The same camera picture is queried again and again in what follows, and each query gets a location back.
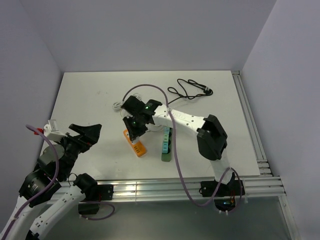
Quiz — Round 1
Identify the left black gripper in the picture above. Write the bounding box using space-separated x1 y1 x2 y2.
55 123 102 178

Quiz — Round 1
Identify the orange rectangular block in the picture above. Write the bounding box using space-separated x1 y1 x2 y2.
123 129 147 158

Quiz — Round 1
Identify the light blue plug adapter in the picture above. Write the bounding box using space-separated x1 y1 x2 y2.
163 126 171 135

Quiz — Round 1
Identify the green plug adapter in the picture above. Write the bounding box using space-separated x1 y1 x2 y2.
163 134 170 145

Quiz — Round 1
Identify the teal plug adapter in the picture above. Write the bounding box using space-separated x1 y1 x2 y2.
162 144 170 154

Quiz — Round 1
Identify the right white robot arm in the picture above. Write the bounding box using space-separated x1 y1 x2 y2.
121 96 235 195

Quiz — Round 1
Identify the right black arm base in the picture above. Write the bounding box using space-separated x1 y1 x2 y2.
196 179 247 213

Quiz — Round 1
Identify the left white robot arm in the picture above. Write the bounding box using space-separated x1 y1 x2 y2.
0 120 102 240

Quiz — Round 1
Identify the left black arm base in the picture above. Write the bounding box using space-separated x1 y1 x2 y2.
78 184 116 221

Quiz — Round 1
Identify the green power strip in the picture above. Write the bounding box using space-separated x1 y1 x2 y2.
161 126 172 163

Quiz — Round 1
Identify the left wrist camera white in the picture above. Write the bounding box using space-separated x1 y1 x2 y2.
43 119 67 142

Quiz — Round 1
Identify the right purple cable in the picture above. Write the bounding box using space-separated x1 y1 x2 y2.
122 84 245 208

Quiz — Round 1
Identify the black power cord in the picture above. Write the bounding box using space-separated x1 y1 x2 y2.
166 78 214 106

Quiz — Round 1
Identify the aluminium rail frame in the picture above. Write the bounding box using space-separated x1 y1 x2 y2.
51 70 300 240

